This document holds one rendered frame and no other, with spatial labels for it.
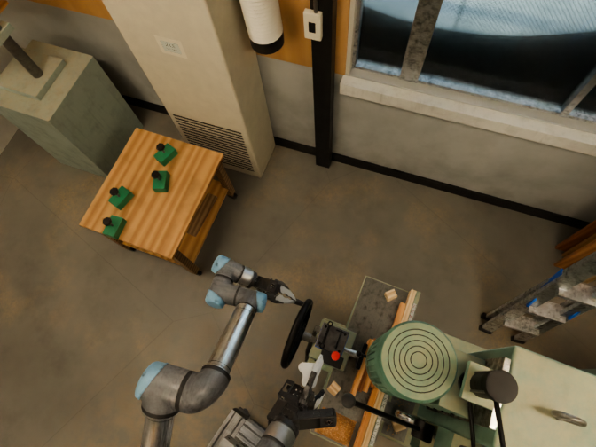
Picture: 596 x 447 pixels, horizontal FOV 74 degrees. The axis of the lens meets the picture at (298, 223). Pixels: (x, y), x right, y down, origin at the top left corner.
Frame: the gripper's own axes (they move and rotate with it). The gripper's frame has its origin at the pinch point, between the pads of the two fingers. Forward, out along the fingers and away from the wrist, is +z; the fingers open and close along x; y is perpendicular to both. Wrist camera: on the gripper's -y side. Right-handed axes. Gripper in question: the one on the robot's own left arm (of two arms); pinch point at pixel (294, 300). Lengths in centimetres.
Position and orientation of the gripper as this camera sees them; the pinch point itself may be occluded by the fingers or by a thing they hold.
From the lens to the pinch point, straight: 165.5
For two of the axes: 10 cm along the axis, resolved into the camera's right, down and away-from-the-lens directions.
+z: 8.3, 4.7, 3.0
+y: -4.1, 1.4, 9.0
